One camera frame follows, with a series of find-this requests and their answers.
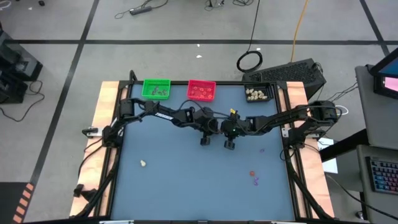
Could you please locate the green plastic basket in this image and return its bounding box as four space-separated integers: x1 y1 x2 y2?
141 78 172 100

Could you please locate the black mesh computer tower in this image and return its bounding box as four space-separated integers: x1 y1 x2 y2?
241 58 327 101

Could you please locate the black plastic basket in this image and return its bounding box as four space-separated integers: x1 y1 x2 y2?
244 82 275 103

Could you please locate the black power strip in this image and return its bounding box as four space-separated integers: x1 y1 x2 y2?
129 6 154 16

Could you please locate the black cable bundle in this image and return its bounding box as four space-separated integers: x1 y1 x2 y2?
203 0 259 9

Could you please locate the yellow floor cable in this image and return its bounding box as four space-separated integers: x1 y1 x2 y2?
290 0 309 62

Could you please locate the black coiled cable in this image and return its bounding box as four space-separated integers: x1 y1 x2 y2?
235 0 264 74

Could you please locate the small black clamp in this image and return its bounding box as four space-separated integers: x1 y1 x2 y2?
73 184 98 200

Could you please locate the black orange striped mat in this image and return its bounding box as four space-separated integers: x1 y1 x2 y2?
0 182 35 224

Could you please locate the black floor cable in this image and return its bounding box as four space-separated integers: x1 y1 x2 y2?
323 172 398 222
0 80 46 123

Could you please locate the backlit black keyboard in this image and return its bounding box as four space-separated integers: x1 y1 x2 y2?
365 155 398 195

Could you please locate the grey desk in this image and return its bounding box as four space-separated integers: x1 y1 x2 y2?
355 64 398 224

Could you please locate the black equipment stack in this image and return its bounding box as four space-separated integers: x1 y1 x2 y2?
0 21 44 105

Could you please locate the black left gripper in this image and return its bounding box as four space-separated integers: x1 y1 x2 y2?
192 107 220 146

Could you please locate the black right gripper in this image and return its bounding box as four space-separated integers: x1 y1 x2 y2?
219 113 251 151

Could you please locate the wooden table side board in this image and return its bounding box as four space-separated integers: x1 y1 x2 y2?
278 81 335 218
69 81 129 218

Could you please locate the white paper sheet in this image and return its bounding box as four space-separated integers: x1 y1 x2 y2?
317 136 339 174

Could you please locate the red plastic basket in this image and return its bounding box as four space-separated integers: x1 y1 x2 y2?
187 79 217 102

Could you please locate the black monitor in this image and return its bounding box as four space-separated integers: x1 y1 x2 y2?
368 46 398 100

